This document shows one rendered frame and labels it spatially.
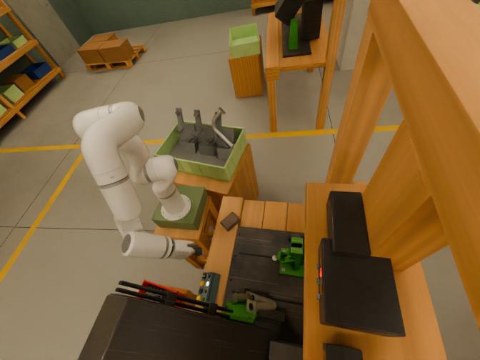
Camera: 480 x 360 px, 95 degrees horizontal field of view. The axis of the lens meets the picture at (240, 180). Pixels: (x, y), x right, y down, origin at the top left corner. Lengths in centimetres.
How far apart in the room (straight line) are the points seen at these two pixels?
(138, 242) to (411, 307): 74
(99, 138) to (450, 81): 72
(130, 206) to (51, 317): 233
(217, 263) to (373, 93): 104
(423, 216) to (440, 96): 15
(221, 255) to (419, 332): 93
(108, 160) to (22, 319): 265
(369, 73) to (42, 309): 313
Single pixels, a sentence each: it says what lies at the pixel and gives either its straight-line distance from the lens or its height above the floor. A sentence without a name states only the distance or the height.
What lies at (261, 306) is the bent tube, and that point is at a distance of 93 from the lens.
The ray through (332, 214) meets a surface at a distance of 54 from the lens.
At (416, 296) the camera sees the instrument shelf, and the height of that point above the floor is 154.
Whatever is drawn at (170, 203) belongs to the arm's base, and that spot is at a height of 109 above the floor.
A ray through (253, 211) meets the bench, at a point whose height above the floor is 88.
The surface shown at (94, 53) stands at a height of 37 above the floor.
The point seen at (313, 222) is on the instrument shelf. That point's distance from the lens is 63.
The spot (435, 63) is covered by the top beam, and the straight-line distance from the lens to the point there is 38.
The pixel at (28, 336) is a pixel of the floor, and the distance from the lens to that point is 313.
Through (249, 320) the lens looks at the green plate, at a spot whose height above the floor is 127.
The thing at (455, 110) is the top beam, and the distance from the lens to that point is 32.
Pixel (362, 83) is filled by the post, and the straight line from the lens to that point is 73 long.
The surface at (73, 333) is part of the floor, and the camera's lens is 281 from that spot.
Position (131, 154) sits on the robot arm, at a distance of 98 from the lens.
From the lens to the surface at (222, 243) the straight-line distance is 132.
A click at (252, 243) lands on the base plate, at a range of 129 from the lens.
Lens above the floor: 211
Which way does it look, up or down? 53 degrees down
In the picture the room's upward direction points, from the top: 16 degrees counter-clockwise
